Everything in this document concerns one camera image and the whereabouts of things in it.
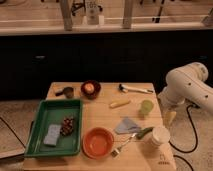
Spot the yellow banana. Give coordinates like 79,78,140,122
109,100,131,109

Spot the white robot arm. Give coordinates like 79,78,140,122
158,62,213,127

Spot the red bowl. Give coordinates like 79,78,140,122
82,127,114,159

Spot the dark maroon bowl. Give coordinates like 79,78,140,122
81,80,101,100

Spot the white lidded cup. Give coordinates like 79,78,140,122
149,126,170,148

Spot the green plastic cup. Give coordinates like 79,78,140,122
139,100,154,117

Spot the grey blue cloth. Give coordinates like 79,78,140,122
114,117,141,134

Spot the orange fruit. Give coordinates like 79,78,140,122
84,83,94,93

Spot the brown pine cone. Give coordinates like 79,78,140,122
60,117,74,136

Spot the green plastic tray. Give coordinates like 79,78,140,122
24,99,82,158

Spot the blue sponge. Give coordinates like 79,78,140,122
43,124,61,146

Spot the black cable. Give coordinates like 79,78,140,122
168,103,200,155

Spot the wooden table post right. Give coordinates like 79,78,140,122
122,0,133,29

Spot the wooden table post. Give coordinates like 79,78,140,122
122,0,133,29
59,0,73,31

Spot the wooden table post left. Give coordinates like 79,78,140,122
59,0,73,31

